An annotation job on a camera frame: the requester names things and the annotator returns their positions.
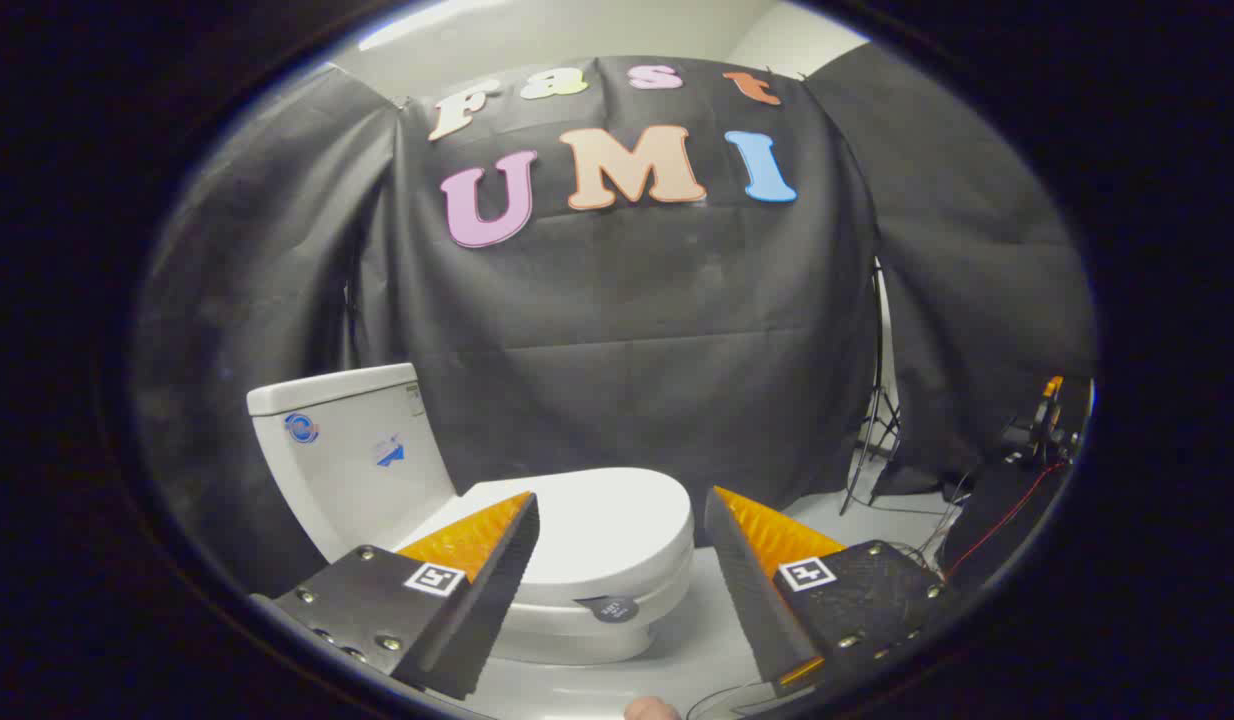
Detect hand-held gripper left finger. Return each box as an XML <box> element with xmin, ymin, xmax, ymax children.
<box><xmin>249</xmin><ymin>490</ymin><xmax>541</xmax><ymax>701</ymax></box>

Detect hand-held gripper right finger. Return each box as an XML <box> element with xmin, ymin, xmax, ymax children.
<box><xmin>704</xmin><ymin>486</ymin><xmax>953</xmax><ymax>698</ymax></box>

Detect black round lid tab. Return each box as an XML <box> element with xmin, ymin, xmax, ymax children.
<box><xmin>577</xmin><ymin>595</ymin><xmax>640</xmax><ymax>624</ymax></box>

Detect white toilet lid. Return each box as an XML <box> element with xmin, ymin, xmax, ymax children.
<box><xmin>417</xmin><ymin>467</ymin><xmax>695</xmax><ymax>607</ymax></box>

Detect white ceramic toilet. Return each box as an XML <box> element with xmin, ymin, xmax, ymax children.
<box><xmin>252</xmin><ymin>380</ymin><xmax>693</xmax><ymax>666</ymax></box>

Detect white toilet tank cover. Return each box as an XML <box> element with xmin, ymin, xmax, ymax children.
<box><xmin>247</xmin><ymin>363</ymin><xmax>419</xmax><ymax>417</ymax></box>

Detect black light stand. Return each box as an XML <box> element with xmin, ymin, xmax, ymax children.
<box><xmin>840</xmin><ymin>258</ymin><xmax>905</xmax><ymax>517</ymax></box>

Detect black backdrop cloth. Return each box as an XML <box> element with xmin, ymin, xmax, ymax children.
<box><xmin>132</xmin><ymin>55</ymin><xmax>1098</xmax><ymax>601</ymax></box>

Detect black orange device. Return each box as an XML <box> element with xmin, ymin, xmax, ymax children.
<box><xmin>1007</xmin><ymin>375</ymin><xmax>1088</xmax><ymax>471</ymax></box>

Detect red cable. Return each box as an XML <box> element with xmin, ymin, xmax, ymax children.
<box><xmin>945</xmin><ymin>460</ymin><xmax>1068</xmax><ymax>579</ymax></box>

